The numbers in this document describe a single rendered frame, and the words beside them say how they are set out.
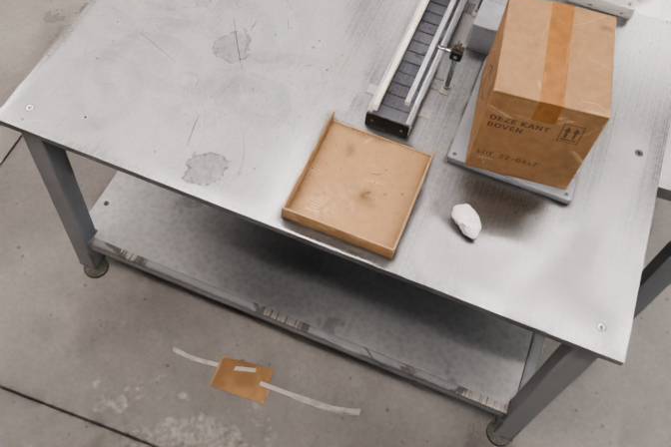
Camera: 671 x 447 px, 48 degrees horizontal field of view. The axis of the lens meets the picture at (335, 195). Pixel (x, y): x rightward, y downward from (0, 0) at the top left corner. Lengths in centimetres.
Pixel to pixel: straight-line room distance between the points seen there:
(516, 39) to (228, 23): 77
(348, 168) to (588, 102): 54
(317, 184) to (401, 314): 68
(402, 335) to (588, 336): 71
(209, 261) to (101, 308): 42
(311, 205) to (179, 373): 91
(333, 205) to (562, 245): 52
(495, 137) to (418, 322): 77
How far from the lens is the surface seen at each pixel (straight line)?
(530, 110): 162
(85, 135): 185
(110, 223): 242
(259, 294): 226
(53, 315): 257
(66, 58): 201
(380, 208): 170
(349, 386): 240
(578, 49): 172
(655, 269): 230
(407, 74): 189
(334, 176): 174
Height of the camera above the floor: 227
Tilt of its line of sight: 57 degrees down
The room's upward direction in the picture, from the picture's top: 8 degrees clockwise
